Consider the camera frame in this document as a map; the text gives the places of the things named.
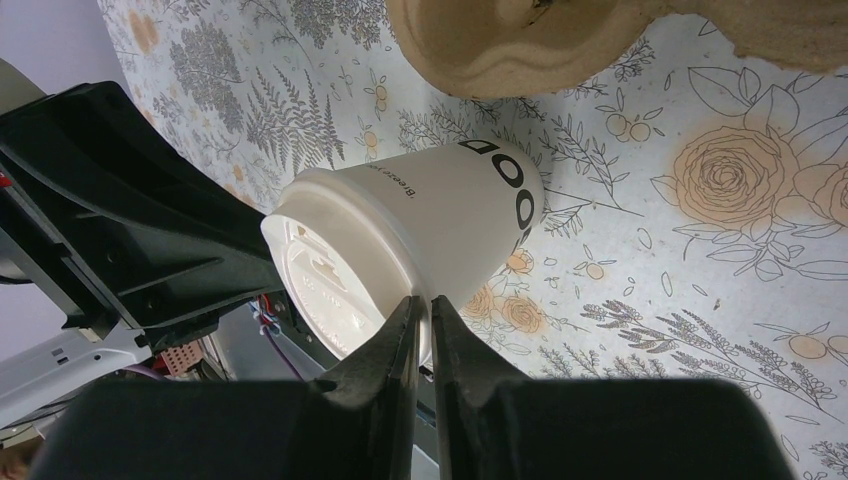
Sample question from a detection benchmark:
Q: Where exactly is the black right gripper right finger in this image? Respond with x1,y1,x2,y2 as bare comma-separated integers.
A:
431,296,792,479

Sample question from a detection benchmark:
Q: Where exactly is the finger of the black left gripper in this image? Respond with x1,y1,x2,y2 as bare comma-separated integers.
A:
1,81,282,352

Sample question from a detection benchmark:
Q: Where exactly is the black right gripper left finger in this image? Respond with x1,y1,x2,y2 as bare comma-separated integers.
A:
30,296,424,479

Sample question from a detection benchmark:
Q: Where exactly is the single white paper cup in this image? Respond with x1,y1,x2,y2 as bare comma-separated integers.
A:
334,139,545,307

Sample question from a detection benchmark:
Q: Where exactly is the floral table mat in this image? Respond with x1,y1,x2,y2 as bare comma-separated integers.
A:
99,1,847,479

